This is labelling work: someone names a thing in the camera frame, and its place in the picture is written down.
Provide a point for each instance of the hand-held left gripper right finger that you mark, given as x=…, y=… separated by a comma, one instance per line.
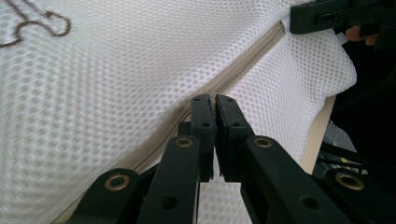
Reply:
x=232, y=130

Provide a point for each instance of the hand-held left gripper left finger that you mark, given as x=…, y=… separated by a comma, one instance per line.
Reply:
x=202, y=124

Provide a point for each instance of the white mesh laundry bag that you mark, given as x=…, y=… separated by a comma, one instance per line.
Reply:
x=109, y=93

